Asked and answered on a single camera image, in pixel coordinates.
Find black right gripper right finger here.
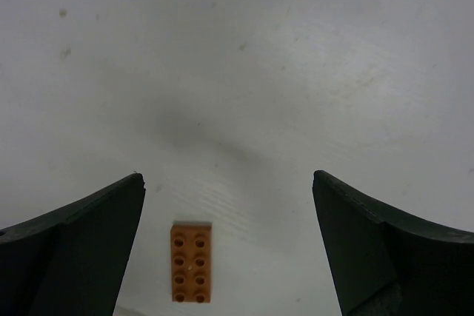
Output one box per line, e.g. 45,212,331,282
313,170,473,315

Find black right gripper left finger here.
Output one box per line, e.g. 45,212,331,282
1,173,145,315

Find brown lego brick lower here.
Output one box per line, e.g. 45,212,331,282
170,221,213,303

